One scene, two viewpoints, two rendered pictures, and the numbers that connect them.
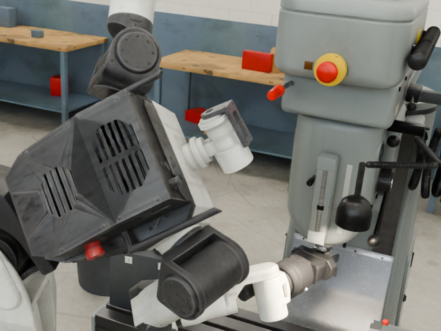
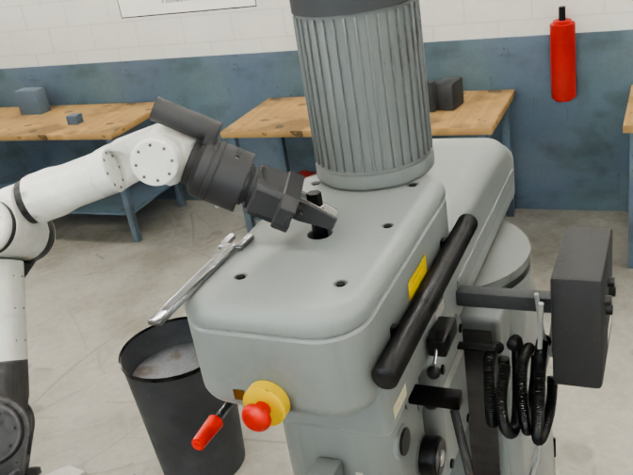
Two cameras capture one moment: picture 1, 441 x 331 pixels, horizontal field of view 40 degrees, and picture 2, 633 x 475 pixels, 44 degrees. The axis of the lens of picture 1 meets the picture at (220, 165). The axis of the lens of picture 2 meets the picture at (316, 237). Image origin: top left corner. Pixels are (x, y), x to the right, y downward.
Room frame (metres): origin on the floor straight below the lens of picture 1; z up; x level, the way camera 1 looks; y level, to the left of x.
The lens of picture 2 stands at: (0.31, -0.38, 2.37)
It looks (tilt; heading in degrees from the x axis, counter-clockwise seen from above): 25 degrees down; 6
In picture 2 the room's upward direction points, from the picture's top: 9 degrees counter-clockwise
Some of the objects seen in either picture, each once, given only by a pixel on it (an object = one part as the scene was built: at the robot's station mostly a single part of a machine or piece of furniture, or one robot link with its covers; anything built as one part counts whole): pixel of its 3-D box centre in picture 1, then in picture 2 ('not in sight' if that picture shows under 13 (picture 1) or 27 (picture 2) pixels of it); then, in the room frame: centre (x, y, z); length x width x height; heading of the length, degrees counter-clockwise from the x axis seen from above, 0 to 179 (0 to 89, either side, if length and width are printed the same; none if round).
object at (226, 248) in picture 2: not in sight; (202, 275); (1.25, -0.12, 1.89); 0.24 x 0.04 x 0.01; 160
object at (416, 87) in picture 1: (410, 97); (436, 347); (1.36, -0.42, 1.66); 0.12 x 0.04 x 0.04; 159
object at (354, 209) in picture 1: (354, 210); not in sight; (1.11, -0.28, 1.48); 0.07 x 0.07 x 0.06
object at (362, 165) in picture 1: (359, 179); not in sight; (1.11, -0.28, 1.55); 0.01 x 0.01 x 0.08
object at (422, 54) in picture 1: (424, 44); (430, 287); (1.33, -0.42, 1.79); 0.45 x 0.04 x 0.04; 159
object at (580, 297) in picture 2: not in sight; (586, 304); (1.51, -0.69, 1.62); 0.20 x 0.09 x 0.21; 159
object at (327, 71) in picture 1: (327, 71); (258, 415); (1.11, -0.19, 1.76); 0.04 x 0.03 x 0.04; 69
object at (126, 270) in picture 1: (151, 272); not in sight; (1.53, 0.18, 1.04); 0.22 x 0.12 x 0.20; 76
